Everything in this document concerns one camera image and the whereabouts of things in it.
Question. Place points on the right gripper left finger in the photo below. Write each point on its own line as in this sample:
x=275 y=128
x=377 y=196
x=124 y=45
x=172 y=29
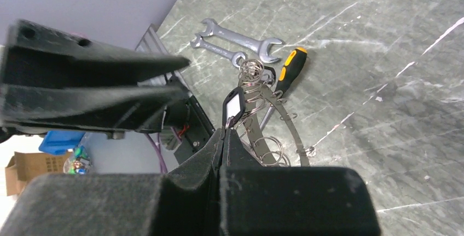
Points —
x=177 y=203

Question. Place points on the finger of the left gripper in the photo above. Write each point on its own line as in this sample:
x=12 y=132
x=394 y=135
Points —
x=106 y=110
x=38 y=56

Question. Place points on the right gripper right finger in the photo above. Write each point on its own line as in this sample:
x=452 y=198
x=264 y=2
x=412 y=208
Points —
x=315 y=200

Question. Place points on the black key tag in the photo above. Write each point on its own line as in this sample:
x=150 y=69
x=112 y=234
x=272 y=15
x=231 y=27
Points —
x=233 y=108

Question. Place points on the bag of key tags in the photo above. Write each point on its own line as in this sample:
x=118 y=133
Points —
x=78 y=163

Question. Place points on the blue plastic bin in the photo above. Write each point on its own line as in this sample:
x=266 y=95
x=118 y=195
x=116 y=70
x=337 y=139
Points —
x=58 y=142

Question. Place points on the small silver wrench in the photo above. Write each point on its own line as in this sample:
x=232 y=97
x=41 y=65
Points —
x=234 y=57

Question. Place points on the cardboard box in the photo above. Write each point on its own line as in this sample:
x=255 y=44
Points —
x=24 y=167

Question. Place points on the large silver wrench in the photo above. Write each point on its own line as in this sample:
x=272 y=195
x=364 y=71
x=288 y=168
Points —
x=260 y=47

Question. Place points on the yellow black screwdriver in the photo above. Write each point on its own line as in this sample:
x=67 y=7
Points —
x=291 y=69

